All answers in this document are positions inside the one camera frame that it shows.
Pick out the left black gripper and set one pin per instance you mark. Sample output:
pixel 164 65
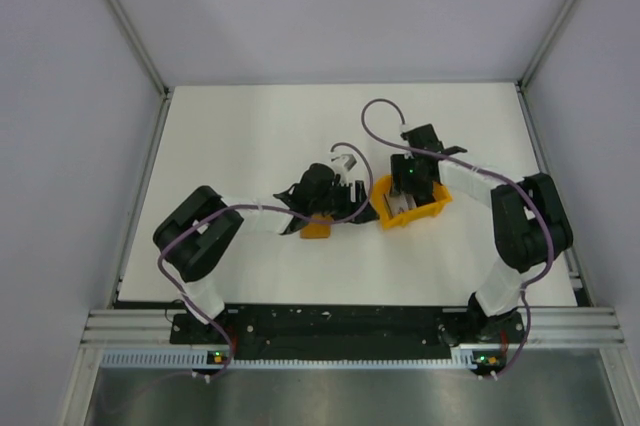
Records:
pixel 350 207

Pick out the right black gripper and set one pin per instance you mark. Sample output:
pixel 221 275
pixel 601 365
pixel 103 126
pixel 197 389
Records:
pixel 399 164

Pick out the yellow plastic bin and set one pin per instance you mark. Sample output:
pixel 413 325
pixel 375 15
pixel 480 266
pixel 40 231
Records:
pixel 441 196

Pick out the silver VIP card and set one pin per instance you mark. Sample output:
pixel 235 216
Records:
pixel 399 204

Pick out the orange leather card holder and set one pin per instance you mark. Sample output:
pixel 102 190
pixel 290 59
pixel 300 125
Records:
pixel 320 228

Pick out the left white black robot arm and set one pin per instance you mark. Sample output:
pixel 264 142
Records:
pixel 194 237

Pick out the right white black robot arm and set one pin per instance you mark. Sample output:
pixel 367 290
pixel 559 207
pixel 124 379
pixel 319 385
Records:
pixel 530 226

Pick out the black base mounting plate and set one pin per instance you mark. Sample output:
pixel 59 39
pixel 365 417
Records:
pixel 340 332

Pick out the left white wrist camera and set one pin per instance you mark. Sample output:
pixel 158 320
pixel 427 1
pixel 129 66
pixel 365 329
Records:
pixel 343 163

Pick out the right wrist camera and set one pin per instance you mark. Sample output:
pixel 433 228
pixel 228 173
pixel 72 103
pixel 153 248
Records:
pixel 404 130

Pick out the aluminium front rail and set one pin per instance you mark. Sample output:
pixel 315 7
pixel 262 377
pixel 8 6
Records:
pixel 562 327

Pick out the white slotted cable duct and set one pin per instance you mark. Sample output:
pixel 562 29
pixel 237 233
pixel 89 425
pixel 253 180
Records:
pixel 199 359

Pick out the left aluminium frame post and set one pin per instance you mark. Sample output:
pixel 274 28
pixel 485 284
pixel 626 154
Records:
pixel 136 46

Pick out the aluminium frame post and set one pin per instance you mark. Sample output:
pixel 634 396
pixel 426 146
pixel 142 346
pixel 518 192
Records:
pixel 136 46
pixel 543 50

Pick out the right aluminium frame post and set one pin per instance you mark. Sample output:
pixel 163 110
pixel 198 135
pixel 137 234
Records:
pixel 543 50

